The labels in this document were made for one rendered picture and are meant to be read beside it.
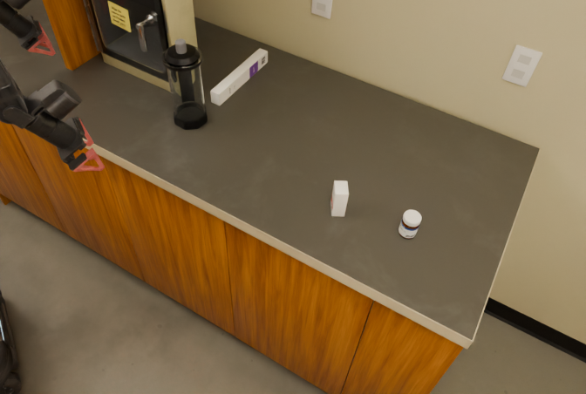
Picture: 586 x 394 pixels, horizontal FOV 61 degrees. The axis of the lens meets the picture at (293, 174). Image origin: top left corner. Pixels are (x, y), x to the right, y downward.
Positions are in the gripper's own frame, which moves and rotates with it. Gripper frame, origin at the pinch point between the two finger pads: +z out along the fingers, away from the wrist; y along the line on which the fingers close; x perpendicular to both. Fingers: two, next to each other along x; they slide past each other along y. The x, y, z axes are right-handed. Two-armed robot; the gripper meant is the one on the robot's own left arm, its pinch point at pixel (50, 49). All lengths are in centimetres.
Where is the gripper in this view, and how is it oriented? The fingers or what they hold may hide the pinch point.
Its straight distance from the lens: 172.6
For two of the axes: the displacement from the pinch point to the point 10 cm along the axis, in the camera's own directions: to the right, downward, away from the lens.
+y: -5.0, -6.6, 5.6
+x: -7.7, 6.4, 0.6
